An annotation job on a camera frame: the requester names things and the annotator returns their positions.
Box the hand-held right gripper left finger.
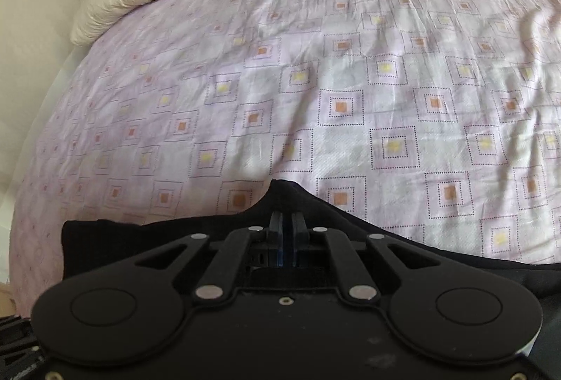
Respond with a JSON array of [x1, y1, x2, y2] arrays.
[[133, 211, 286, 302]]

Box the black pants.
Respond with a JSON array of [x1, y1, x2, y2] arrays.
[[60, 178, 561, 380]]

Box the purple patterned bed sheet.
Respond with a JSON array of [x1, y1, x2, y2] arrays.
[[9, 0, 561, 311]]

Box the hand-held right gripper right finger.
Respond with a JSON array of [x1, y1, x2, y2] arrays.
[[287, 211, 444, 302]]

